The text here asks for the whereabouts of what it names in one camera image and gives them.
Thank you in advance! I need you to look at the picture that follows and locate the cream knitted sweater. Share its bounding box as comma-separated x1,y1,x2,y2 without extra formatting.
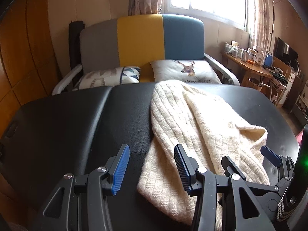
137,80,269,225

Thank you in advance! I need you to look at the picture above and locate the wooden side table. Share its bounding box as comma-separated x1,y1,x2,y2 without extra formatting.
221,52,273,87

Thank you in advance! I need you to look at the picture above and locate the blue bag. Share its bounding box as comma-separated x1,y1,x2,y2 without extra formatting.
263,51,274,68

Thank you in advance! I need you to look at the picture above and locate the deer print pillow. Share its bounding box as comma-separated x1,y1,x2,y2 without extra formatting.
150,59,221,84

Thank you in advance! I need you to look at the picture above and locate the black monitor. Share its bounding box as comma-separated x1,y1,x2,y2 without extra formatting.
274,38,298,65

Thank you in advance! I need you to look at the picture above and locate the geometric pattern pillow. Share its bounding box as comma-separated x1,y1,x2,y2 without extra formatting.
76,66,141,90

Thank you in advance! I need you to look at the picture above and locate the tricolour sofa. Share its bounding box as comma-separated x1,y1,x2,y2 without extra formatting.
52,14,240,95

